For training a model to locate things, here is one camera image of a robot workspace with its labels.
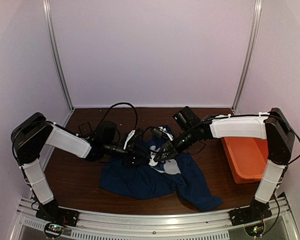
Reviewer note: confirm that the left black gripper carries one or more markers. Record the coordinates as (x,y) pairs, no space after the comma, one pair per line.
(129,157)

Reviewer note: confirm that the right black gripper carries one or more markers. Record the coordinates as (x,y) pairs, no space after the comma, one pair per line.
(170,150)

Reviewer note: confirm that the navy white clothing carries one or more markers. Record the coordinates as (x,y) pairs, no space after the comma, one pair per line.
(178,175)

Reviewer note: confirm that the black brooch display box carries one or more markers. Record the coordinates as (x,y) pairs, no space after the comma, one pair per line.
(85,129)

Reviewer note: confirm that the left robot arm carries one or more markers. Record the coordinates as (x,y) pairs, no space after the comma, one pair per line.
(29,138)

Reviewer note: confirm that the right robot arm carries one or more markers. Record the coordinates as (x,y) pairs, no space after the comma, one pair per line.
(271,126)

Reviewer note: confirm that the orange plastic bin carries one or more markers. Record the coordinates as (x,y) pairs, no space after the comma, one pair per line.
(247,158)

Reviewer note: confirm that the left circuit board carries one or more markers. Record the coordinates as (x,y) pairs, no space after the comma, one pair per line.
(53,230)

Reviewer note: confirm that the circuit board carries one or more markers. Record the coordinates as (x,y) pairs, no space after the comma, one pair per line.
(53,230)
(255,230)

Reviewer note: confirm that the right circuit board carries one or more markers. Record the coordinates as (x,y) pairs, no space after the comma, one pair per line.
(255,230)

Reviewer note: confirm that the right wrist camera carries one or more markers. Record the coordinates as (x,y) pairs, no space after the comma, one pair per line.
(161,132)

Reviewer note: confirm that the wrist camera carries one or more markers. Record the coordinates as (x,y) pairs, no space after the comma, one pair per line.
(161,132)
(132,136)

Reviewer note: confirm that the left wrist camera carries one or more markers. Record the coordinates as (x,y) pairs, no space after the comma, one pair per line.
(132,136)

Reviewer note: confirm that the right aluminium frame post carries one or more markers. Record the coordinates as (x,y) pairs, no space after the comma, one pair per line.
(254,30)

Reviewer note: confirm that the aluminium frame post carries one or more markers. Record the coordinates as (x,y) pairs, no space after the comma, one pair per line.
(254,30)
(55,53)

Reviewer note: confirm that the front aluminium rail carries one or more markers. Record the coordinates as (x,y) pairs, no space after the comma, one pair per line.
(213,225)

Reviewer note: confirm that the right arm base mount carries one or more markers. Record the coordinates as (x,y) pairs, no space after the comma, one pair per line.
(249,214)

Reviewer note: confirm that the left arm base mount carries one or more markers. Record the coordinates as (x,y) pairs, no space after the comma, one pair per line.
(64,217)

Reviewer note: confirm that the left aluminium frame post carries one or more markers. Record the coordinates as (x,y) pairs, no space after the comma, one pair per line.
(55,53)

